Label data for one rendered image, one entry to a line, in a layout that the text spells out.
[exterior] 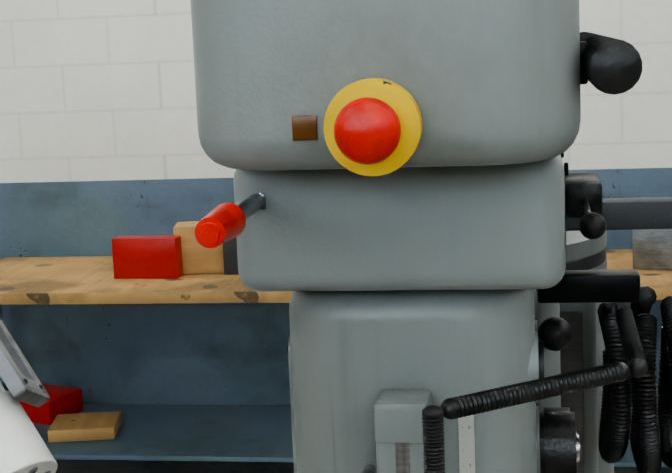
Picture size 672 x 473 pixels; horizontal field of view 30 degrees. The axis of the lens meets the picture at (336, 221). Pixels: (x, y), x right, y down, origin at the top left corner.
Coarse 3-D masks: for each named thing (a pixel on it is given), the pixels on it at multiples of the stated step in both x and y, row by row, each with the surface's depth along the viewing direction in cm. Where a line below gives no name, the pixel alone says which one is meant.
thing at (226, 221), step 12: (228, 204) 81; (240, 204) 85; (252, 204) 87; (264, 204) 91; (216, 216) 78; (228, 216) 79; (240, 216) 81; (204, 228) 77; (216, 228) 77; (228, 228) 78; (240, 228) 81; (204, 240) 77; (216, 240) 77; (228, 240) 80
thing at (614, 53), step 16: (592, 48) 81; (608, 48) 79; (624, 48) 79; (592, 64) 79; (608, 64) 79; (624, 64) 79; (640, 64) 79; (592, 80) 80; (608, 80) 79; (624, 80) 79
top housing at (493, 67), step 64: (192, 0) 83; (256, 0) 79; (320, 0) 78; (384, 0) 78; (448, 0) 77; (512, 0) 77; (576, 0) 80; (256, 64) 80; (320, 64) 79; (384, 64) 78; (448, 64) 78; (512, 64) 78; (576, 64) 81; (256, 128) 80; (320, 128) 80; (448, 128) 78; (512, 128) 78; (576, 128) 82
